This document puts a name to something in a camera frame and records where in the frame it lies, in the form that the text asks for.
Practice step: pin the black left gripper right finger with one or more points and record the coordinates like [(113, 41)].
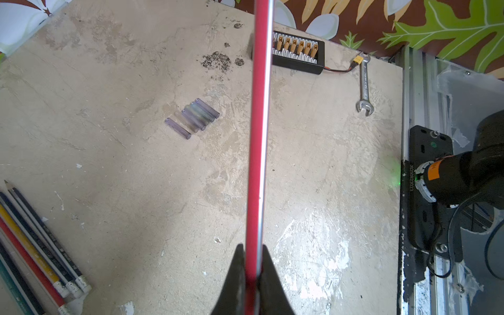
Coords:
[(273, 299)]

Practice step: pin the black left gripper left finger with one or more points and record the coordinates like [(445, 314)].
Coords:
[(231, 300)]

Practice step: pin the green tinted pencil cap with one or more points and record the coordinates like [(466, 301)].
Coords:
[(201, 114)]

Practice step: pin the clear pencil cap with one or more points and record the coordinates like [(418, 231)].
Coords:
[(188, 125)]

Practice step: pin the red pencil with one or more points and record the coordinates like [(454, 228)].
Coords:
[(62, 307), (260, 96)]

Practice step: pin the yellow pencil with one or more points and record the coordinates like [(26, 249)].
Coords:
[(36, 257)]

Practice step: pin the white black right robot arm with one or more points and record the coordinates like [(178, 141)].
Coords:
[(477, 174)]

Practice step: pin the silver wrench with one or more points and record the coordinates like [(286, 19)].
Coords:
[(364, 103)]

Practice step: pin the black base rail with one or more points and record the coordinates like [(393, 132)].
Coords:
[(430, 248)]

